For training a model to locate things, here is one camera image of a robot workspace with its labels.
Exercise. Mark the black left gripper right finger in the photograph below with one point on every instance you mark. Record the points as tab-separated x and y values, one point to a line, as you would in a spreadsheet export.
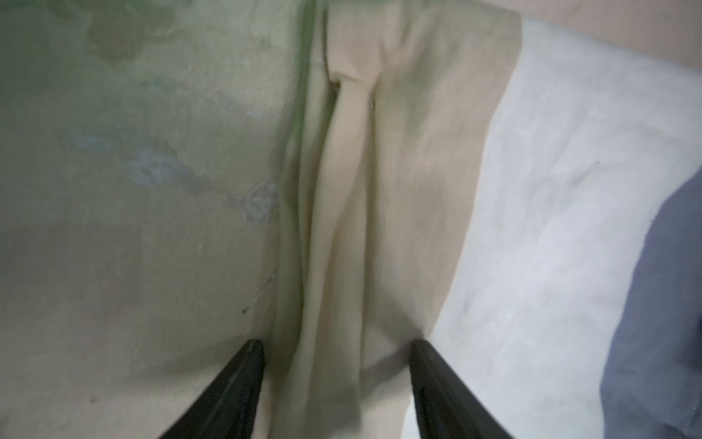
445	408

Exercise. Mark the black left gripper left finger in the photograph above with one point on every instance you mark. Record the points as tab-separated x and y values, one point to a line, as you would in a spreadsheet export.
228	406

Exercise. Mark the grey pillowcase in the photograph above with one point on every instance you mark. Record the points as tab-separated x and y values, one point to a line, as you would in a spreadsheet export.
651	385

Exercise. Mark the beige cream pillowcase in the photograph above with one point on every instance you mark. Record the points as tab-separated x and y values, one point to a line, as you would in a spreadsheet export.
485	181

